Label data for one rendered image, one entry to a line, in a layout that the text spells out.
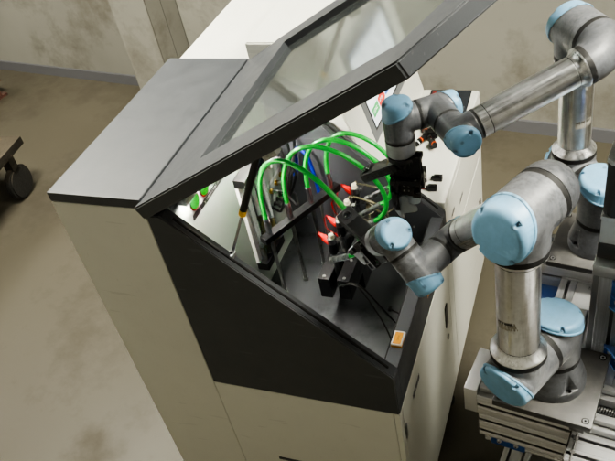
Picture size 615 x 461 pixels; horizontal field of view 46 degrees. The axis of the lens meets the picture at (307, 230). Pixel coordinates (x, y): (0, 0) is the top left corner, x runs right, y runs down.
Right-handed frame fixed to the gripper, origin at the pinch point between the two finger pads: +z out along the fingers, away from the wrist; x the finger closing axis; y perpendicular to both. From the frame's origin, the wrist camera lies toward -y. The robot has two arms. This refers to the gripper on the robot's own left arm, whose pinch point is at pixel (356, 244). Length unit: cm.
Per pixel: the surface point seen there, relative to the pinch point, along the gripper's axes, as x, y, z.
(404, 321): -1.0, 25.9, 12.0
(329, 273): -5.3, 2.6, 28.6
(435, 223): 32.8, 13.4, 34.6
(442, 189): 44, 7, 40
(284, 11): 40, -70, 31
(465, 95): 90, -12, 72
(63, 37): 23, -252, 371
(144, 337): -59, -19, 36
